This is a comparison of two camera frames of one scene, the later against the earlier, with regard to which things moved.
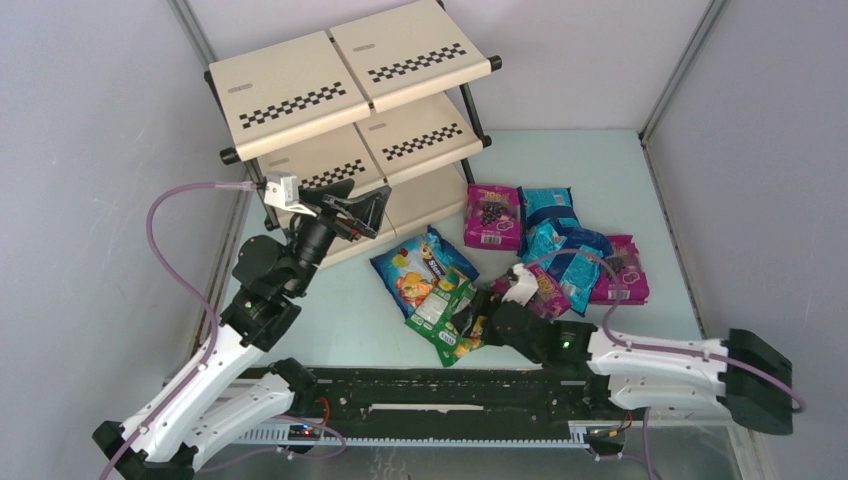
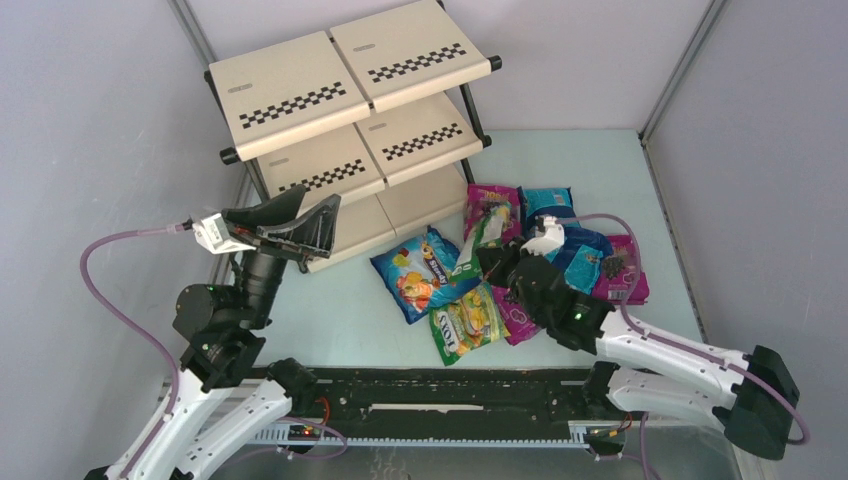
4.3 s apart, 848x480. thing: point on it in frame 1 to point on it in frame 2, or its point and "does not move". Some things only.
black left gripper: [338, 216] to [279, 242]
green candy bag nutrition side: [436, 319] to [487, 232]
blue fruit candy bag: [410, 271] does not move
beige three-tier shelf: [397, 100] does not move
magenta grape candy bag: [625, 263] does not move
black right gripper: [486, 321] to [506, 263]
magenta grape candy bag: [493, 217] does not move
